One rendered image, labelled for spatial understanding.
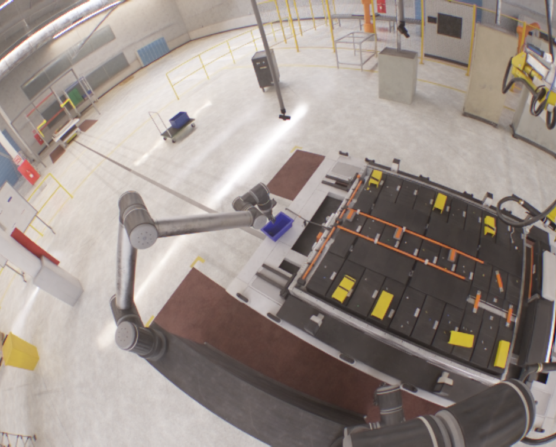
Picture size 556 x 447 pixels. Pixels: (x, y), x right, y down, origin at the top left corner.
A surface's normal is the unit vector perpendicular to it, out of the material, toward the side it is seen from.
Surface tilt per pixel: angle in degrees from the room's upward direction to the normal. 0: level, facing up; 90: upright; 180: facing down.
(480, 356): 0
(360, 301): 0
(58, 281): 90
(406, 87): 90
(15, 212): 90
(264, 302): 0
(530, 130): 90
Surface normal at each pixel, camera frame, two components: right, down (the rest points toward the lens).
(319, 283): -0.22, -0.58
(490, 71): -0.55, 0.74
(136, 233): 0.58, 0.47
